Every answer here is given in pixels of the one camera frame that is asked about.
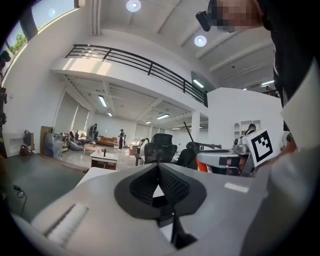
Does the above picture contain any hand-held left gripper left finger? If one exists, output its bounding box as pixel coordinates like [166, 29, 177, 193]
[114, 162, 161, 221]

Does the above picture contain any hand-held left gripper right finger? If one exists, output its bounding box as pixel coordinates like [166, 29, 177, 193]
[158, 162, 208, 216]

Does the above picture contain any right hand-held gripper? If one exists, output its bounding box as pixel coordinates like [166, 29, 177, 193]
[196, 127, 280, 178]

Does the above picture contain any black jointed stand arm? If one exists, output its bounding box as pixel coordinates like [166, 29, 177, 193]
[183, 121, 223, 152]

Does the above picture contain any black mesh office chair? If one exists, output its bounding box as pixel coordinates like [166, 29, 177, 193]
[143, 133, 178, 166]

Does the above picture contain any white coffee table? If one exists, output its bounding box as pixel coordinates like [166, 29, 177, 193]
[90, 149, 119, 171]

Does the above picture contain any brown sofa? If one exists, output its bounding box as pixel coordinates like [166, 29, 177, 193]
[96, 135, 118, 147]

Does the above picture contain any grey bean bag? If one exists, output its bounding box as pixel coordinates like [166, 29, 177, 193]
[69, 139, 85, 152]

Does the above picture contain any plastic-wrapped bundle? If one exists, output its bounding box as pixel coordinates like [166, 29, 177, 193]
[44, 132, 64, 159]

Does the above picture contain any person's black shirt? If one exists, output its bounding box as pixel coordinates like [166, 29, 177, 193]
[256, 0, 320, 108]

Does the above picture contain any tall cardboard box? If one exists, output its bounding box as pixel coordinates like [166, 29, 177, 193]
[39, 125, 55, 156]

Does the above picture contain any black mezzanine railing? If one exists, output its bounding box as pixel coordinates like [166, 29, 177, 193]
[64, 44, 209, 109]

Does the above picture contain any round ceiling light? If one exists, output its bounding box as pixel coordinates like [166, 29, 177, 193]
[194, 35, 208, 48]
[125, 0, 142, 13]

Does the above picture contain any dark hanging bag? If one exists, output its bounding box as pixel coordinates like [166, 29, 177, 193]
[23, 129, 33, 147]

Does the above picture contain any person's head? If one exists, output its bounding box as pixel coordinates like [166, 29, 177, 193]
[207, 0, 265, 34]

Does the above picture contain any high strip window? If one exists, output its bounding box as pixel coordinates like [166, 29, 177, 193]
[3, 0, 81, 57]

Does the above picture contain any black floor cable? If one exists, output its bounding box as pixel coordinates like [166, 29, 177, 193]
[12, 184, 28, 217]

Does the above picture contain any black head-worn camera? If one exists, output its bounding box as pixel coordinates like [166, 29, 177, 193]
[195, 10, 212, 33]

